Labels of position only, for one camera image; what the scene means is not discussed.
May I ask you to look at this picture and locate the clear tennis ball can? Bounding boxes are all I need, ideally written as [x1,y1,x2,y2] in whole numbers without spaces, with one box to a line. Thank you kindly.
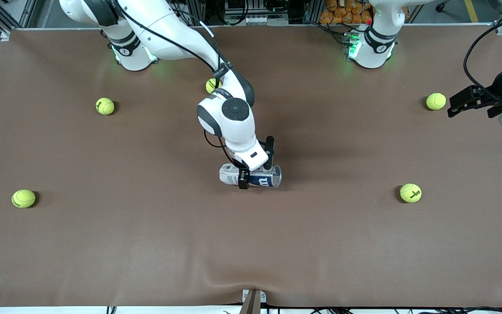
[219,163,282,188]

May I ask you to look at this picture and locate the brown table cover mat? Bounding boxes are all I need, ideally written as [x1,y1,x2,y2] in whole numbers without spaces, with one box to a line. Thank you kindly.
[0,24,502,308]

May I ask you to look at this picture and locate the grey base connector box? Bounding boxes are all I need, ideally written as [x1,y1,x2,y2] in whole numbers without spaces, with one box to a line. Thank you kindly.
[344,31,361,61]

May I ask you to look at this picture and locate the orange packets pile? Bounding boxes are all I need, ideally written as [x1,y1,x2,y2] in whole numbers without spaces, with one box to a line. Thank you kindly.
[320,0,374,25]

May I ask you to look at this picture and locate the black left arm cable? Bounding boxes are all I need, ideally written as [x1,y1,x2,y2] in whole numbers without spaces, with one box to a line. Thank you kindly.
[463,15,502,104]

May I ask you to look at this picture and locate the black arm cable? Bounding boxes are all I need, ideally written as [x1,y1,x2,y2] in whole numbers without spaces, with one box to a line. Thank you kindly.
[463,15,502,104]
[114,0,243,171]

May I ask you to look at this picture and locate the metal table clamp bracket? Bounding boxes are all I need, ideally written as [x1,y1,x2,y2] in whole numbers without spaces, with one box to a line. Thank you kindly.
[241,289,267,314]

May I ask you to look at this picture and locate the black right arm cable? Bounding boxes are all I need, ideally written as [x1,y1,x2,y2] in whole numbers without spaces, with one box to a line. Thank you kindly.
[114,0,243,171]

